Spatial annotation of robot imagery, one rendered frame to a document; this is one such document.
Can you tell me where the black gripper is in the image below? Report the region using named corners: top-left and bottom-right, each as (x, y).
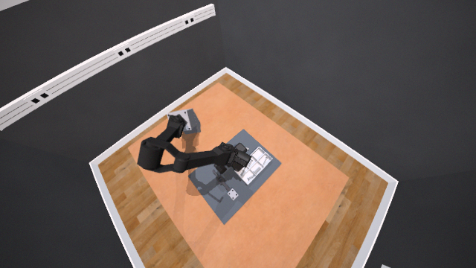
top-left (214, 143), bottom-right (247, 174)

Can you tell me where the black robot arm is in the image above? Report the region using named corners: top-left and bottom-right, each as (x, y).
top-left (137, 114), bottom-right (251, 173)

